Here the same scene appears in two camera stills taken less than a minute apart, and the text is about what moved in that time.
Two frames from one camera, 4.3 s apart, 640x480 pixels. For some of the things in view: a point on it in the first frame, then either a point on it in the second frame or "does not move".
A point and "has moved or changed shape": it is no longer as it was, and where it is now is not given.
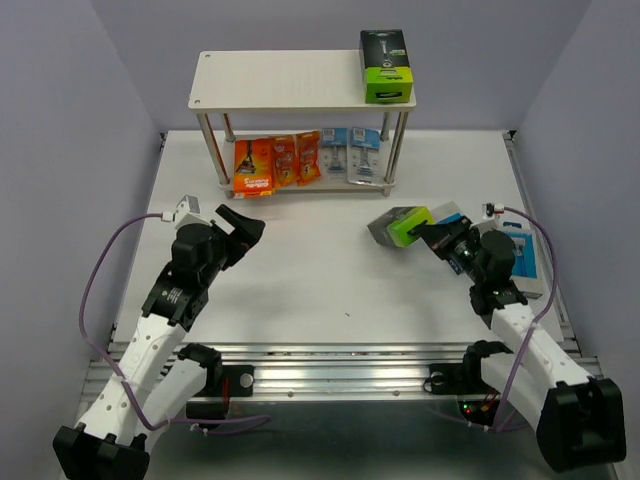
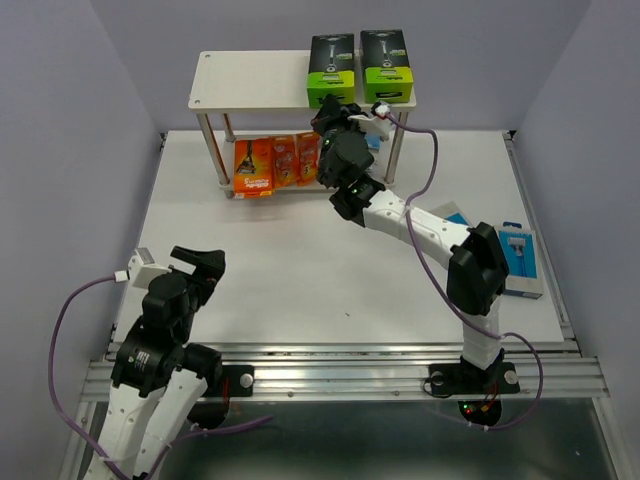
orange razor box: x=252 y=168 does not move
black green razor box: x=391 y=227 has moved or changed shape
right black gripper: x=443 y=235 to x=336 y=112
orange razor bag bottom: x=284 y=161 does not move
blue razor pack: x=447 y=213 does not move
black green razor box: x=385 y=65 does not move
